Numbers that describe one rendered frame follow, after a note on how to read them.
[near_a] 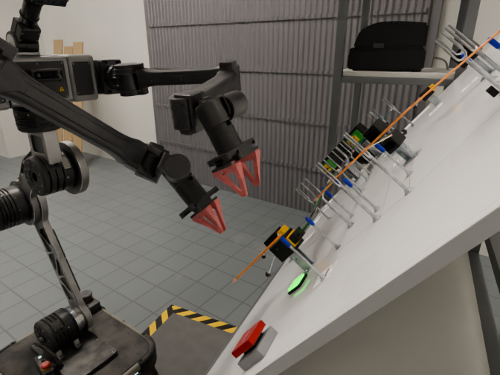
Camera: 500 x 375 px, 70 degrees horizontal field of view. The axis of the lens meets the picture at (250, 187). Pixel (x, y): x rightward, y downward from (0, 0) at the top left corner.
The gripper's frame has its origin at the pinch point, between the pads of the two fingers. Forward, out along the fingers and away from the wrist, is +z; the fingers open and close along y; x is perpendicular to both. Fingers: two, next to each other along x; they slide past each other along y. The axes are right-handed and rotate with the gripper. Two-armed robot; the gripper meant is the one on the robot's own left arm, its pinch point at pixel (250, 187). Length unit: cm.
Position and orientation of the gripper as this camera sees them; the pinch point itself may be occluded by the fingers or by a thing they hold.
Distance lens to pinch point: 76.5
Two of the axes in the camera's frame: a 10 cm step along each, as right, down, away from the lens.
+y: 5.1, -4.1, 7.5
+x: -7.3, 2.5, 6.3
